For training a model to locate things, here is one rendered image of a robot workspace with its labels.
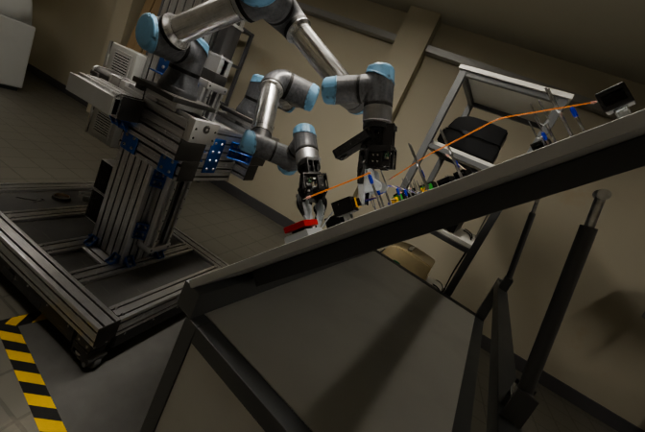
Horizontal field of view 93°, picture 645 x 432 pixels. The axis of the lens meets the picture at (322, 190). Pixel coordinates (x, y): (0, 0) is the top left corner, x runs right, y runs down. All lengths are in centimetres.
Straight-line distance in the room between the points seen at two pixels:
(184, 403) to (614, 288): 339
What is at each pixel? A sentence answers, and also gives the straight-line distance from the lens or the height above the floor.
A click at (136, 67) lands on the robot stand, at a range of 176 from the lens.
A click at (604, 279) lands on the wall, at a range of 362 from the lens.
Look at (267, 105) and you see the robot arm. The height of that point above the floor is 127.
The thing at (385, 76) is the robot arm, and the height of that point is 147.
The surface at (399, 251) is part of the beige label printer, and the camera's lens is 183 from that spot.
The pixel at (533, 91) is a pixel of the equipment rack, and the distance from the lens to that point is 176.
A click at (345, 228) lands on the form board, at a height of 116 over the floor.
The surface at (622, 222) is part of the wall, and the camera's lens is 358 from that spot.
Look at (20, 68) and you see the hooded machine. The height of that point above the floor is 31.
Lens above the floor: 129
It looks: 11 degrees down
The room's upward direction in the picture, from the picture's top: 25 degrees clockwise
